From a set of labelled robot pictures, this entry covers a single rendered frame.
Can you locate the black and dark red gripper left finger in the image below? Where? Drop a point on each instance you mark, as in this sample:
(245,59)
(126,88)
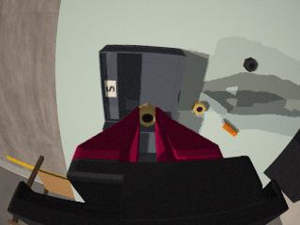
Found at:
(117,142)

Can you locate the yellow hex nut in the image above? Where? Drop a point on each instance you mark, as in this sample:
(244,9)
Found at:
(147,115)
(198,107)

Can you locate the grey three-compartment bin rack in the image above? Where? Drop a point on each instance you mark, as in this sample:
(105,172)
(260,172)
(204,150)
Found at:
(146,74)

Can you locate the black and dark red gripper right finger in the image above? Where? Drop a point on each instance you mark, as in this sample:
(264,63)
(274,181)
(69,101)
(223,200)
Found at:
(180,142)

